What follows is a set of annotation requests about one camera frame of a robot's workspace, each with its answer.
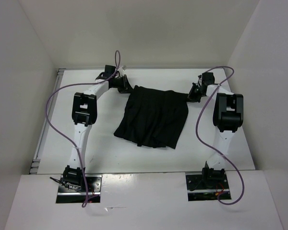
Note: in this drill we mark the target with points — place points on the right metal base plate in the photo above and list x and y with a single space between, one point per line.
200 190

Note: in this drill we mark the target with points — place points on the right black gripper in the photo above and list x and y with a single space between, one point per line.
191 97

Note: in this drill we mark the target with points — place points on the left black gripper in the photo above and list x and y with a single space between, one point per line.
126 87

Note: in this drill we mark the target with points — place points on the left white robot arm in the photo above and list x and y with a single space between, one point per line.
84 115

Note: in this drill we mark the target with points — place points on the black skirt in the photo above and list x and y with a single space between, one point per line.
153 118

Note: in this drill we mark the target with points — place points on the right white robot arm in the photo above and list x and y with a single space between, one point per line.
227 118

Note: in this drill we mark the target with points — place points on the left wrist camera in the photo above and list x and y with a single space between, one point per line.
121 70

